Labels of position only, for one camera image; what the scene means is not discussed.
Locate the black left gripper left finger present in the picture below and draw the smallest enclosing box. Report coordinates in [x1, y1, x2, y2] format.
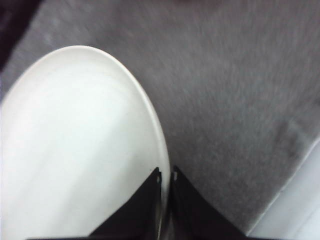
[25, 167, 162, 240]

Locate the white plate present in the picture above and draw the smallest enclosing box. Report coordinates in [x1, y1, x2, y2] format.
[0, 45, 170, 240]

